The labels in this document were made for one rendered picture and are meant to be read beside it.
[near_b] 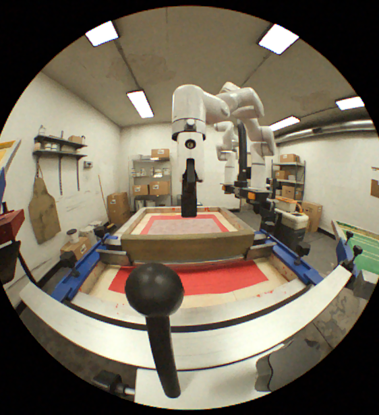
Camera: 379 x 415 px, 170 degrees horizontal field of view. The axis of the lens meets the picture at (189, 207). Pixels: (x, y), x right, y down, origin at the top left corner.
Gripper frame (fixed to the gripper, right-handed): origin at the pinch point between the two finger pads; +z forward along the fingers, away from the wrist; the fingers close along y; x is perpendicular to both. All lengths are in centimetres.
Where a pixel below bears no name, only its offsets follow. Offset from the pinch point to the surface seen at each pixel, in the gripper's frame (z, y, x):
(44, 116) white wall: -116, 75, 201
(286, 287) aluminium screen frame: 14.7, -16.2, -20.4
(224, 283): 18.2, -7.2, -8.6
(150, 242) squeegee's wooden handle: 8.9, -1.0, 9.2
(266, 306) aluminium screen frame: 14.8, -18.5, -12.9
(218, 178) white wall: -5, 367, -125
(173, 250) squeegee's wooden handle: 11.0, -1.0, 3.6
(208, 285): 18.3, -7.1, -4.5
